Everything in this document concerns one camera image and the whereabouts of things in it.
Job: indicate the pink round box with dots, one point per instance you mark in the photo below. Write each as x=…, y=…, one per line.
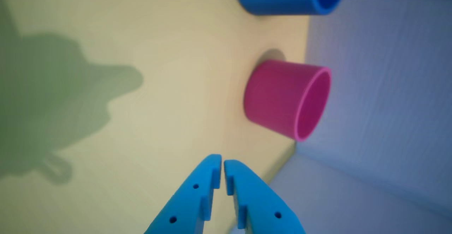
x=275, y=96

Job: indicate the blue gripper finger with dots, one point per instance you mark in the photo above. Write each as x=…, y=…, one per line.
x=187, y=202
x=257, y=202

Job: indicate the yellow paper sheet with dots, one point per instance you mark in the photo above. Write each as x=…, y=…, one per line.
x=159, y=121

